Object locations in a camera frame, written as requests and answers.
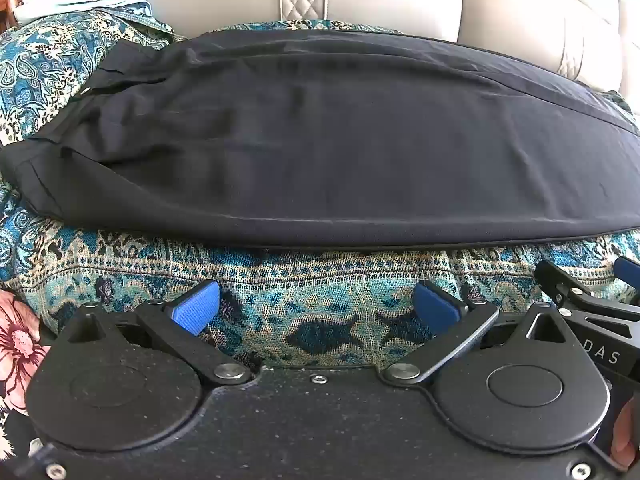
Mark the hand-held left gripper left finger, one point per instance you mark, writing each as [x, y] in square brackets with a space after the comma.
[194, 312]

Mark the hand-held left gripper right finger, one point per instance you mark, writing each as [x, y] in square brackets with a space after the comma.
[434, 310]

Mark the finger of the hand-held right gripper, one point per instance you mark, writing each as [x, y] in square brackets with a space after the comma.
[565, 285]
[631, 280]

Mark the black pants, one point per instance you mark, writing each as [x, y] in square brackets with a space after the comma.
[320, 140]

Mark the person's right hand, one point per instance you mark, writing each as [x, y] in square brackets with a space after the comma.
[627, 430]

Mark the teal paisley blanket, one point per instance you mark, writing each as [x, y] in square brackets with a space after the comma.
[310, 285]

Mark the pink floral cloth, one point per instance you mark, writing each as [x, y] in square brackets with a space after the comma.
[17, 350]

